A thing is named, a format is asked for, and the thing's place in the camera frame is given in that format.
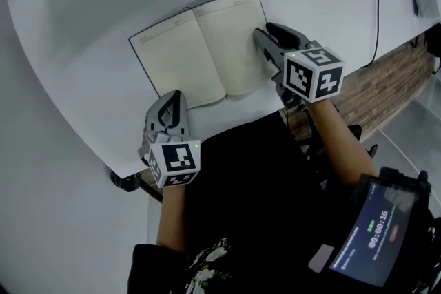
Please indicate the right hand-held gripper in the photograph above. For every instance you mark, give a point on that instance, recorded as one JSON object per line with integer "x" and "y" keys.
{"x": 299, "y": 77}

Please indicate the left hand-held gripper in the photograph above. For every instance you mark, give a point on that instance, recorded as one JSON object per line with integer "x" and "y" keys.
{"x": 177, "y": 158}

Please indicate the notebook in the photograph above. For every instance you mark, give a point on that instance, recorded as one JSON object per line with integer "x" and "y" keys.
{"x": 179, "y": 55}

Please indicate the person's left forearm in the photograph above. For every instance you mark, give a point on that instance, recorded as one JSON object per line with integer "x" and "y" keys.
{"x": 172, "y": 217}

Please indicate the person's right forearm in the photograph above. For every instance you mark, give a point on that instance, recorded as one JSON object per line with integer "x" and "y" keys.
{"x": 341, "y": 148}

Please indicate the metal trash bin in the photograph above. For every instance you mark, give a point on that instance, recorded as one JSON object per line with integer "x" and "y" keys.
{"x": 125, "y": 180}

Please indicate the person's black-clad legs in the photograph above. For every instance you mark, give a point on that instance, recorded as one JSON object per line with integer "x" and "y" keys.
{"x": 255, "y": 182}

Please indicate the black office chair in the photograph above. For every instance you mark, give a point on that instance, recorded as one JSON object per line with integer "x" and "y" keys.
{"x": 434, "y": 44}

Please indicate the person's black floral shirt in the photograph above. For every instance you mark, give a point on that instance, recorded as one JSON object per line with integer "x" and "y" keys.
{"x": 206, "y": 268}

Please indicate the black wrist-mounted screen device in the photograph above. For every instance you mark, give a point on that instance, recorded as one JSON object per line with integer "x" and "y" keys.
{"x": 372, "y": 234}

